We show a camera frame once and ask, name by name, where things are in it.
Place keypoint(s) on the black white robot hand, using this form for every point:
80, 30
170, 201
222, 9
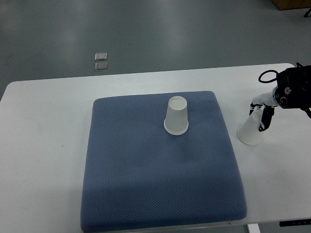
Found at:
269, 100

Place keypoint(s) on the white paper cup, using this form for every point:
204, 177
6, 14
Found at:
249, 132
176, 120

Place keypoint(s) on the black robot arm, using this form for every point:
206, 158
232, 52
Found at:
293, 91

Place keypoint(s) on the white paper cup on mat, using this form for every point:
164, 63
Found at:
176, 120

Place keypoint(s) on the brown wooden box corner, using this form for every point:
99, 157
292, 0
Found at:
291, 4

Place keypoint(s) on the black tripod leg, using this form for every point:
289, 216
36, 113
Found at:
307, 13

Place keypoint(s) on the black desk control panel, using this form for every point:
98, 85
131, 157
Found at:
300, 222

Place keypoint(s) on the white table leg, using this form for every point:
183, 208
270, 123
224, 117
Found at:
253, 228

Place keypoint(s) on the blue textured cushion mat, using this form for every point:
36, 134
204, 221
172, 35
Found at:
139, 176

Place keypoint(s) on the lower metal floor plate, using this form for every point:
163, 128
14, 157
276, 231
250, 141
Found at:
101, 66

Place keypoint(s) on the metal floor plate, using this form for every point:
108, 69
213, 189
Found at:
101, 66
101, 56

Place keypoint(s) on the upper metal floor plate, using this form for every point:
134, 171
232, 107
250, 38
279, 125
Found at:
101, 56

